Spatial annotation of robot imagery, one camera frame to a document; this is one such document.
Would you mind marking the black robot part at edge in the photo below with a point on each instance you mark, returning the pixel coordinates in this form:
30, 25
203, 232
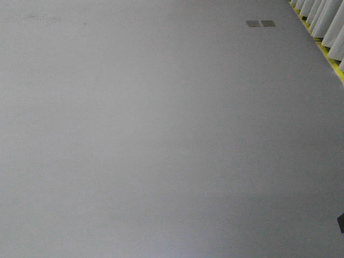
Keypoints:
340, 221

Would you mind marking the grey floor plate left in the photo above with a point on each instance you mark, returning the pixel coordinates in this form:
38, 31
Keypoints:
253, 23

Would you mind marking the grey floor plate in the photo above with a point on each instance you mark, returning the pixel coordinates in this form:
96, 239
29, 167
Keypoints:
268, 23
253, 23

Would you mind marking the grey floor plate right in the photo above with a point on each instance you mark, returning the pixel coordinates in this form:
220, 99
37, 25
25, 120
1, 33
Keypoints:
268, 23

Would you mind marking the yellow floor strip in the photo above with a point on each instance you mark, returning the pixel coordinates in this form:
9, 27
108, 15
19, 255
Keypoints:
326, 53

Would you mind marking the white pleated curtain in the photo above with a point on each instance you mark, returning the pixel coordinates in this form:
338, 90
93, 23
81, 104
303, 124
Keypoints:
322, 21

